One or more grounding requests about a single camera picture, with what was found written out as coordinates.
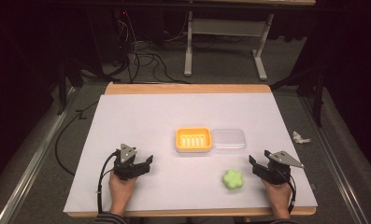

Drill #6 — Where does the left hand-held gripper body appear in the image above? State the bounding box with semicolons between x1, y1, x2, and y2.
112;143;151;182

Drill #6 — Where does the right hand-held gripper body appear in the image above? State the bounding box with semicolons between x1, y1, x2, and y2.
251;150;305;186

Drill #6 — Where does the person's left hand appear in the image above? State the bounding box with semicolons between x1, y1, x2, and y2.
108;170;138;210

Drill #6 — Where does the person's right hand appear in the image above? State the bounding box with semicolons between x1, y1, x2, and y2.
262;178;293;213

